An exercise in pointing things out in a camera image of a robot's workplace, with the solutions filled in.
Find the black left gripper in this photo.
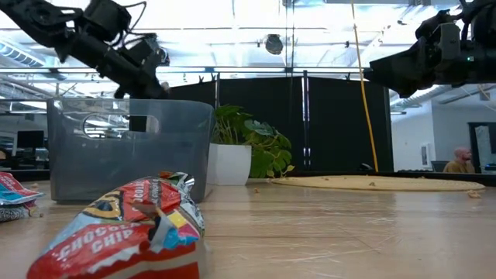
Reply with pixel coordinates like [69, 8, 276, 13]
[57, 33, 171, 100]

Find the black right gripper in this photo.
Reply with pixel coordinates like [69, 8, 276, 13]
[363, 22, 476, 98]

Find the red chewy granola bar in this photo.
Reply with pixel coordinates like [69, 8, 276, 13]
[26, 172, 207, 279]

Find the blue and red granola bar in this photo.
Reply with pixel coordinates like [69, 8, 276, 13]
[0, 172, 45, 223]

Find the translucent grey plastic bin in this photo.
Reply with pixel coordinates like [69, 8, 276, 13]
[129, 89, 195, 183]
[46, 97, 215, 205]

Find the black partition screen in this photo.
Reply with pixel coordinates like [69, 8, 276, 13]
[166, 76, 393, 174]

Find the person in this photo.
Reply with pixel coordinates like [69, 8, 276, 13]
[443, 146, 477, 174]

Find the dark glass door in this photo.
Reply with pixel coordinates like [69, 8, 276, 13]
[467, 122, 496, 174]

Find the green plant in white pot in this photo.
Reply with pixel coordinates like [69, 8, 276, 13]
[208, 103, 296, 186]

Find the black ceiling fixture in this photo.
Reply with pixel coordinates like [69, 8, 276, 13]
[264, 33, 284, 56]

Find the black computer monitor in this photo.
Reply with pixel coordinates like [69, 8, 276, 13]
[15, 130, 46, 150]

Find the yellow hanging cable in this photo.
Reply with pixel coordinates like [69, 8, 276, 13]
[350, 0, 380, 174]

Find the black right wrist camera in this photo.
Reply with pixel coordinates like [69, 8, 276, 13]
[415, 9, 464, 40]

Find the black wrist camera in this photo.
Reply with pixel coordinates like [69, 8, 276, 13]
[82, 0, 132, 36]
[415, 9, 464, 40]

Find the white wall dispenser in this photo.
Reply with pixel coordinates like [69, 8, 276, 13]
[419, 142, 435, 167]

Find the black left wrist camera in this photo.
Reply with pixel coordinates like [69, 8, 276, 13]
[82, 0, 132, 36]

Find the black metal table frame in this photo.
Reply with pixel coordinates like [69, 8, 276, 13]
[11, 169, 496, 187]

